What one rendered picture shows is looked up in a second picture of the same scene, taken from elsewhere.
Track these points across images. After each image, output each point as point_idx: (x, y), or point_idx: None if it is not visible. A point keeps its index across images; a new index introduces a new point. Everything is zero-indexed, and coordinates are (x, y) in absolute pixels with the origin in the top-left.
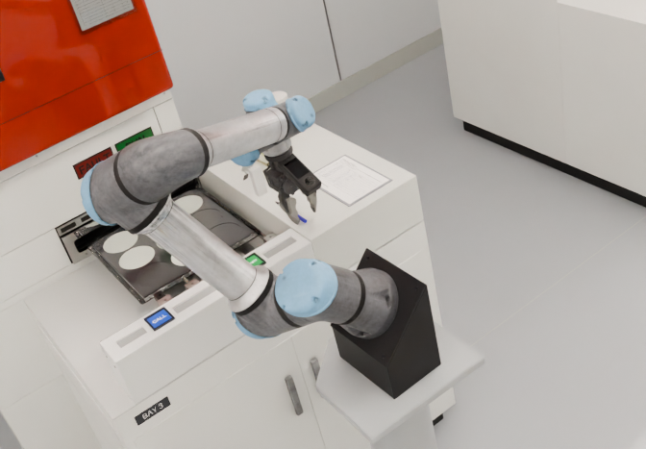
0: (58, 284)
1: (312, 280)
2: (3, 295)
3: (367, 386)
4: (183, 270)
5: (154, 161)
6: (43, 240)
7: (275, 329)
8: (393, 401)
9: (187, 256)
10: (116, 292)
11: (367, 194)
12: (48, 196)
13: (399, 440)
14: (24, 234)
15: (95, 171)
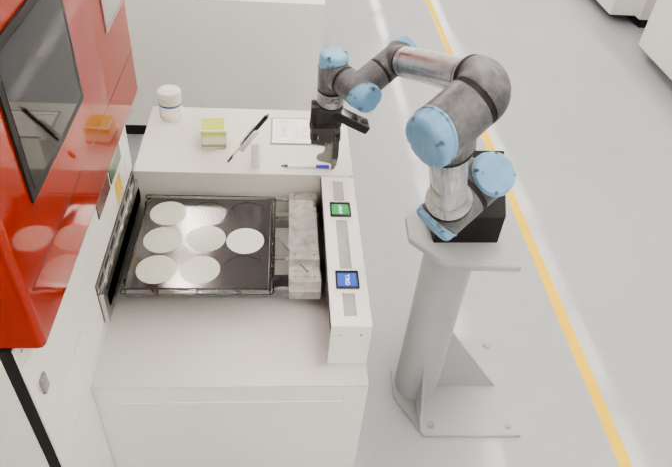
0: (109, 350)
1: (507, 162)
2: (82, 393)
3: (474, 246)
4: (264, 253)
5: (508, 79)
6: (92, 306)
7: (471, 220)
8: (498, 243)
9: (465, 175)
10: (192, 315)
11: None
12: (89, 249)
13: (467, 282)
14: (84, 305)
15: (451, 111)
